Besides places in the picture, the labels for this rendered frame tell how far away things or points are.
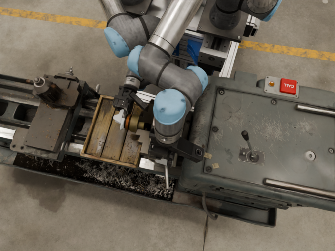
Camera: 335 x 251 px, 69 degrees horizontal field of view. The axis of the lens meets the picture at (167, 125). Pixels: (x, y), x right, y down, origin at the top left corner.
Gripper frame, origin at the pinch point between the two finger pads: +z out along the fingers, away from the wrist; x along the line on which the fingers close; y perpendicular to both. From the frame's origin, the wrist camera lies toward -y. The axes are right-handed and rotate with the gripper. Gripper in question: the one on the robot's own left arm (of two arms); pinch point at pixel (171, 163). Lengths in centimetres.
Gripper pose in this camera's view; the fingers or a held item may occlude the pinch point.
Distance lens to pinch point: 85.9
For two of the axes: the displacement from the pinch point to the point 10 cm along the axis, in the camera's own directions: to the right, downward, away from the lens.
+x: -2.1, 8.2, -5.3
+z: -0.3, 5.3, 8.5
